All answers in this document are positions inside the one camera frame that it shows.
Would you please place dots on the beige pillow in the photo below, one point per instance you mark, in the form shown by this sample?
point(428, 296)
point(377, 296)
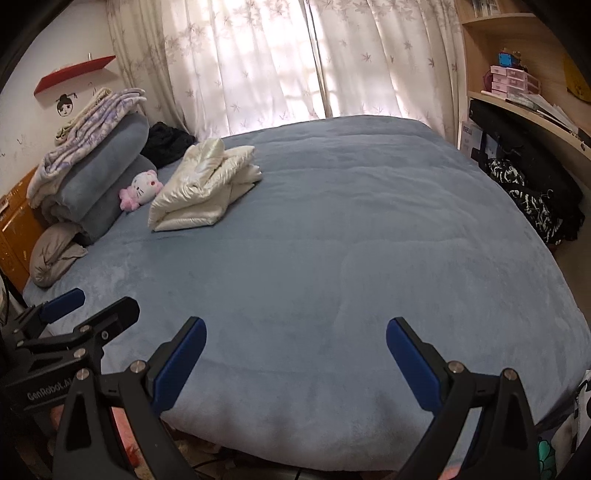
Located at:
point(53, 254)

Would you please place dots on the black clothing heap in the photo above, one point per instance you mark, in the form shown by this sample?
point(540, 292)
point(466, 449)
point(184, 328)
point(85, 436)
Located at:
point(166, 141)

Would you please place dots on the pink drawer organizer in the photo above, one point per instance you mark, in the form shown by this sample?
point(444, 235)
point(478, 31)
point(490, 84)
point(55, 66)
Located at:
point(508, 81)

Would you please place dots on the orange wooden cabinet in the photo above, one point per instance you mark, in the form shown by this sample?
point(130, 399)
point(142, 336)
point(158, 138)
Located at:
point(14, 240)

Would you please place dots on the pink white cat plush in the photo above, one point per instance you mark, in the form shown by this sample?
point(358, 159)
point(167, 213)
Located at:
point(143, 187)

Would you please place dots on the black bag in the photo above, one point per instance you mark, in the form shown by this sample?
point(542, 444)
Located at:
point(531, 147)

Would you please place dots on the white teal floral cloth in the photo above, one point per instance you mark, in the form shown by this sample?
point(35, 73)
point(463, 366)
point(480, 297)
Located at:
point(565, 438)

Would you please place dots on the stack of papers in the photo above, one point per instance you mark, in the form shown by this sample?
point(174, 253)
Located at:
point(549, 110)

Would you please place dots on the wooden bookshelf desk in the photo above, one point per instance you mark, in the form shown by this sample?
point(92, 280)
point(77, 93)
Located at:
point(531, 41)

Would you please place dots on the black white patterned cloth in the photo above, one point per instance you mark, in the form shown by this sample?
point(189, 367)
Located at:
point(508, 177)

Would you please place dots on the face wall sticker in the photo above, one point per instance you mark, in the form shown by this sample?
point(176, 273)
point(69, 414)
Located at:
point(66, 107)

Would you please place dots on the row of books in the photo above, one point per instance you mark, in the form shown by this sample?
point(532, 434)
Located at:
point(485, 8)

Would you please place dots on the stack of grey pillows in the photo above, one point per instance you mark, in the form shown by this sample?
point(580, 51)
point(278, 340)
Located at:
point(106, 161)

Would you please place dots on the white leaf-print curtain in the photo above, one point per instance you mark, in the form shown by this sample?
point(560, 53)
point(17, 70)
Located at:
point(231, 60)
point(392, 60)

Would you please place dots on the blue toy box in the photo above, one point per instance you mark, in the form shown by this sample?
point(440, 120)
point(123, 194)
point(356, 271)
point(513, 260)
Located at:
point(505, 60)

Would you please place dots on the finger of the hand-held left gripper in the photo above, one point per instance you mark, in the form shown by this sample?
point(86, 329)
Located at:
point(64, 302)
point(115, 318)

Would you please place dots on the white printed box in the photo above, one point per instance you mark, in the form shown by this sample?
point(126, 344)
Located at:
point(468, 138)

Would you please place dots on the red wall shelf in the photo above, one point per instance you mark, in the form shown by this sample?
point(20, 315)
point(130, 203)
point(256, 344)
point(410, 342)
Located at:
point(74, 74)

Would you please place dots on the white shiny puffer jacket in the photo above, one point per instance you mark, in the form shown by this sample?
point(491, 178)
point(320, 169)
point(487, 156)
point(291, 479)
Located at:
point(198, 194)

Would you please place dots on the cream folded cloth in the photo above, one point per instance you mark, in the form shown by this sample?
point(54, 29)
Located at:
point(83, 117)

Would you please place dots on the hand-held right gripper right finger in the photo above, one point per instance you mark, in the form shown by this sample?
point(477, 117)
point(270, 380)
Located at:
point(411, 364)

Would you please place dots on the purple floral quilt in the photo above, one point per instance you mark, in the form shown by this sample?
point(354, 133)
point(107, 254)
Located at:
point(111, 110)

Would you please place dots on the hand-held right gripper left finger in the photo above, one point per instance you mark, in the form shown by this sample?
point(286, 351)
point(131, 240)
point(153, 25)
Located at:
point(182, 360)

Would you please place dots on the blue bed blanket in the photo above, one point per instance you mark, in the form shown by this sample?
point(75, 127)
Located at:
point(346, 254)

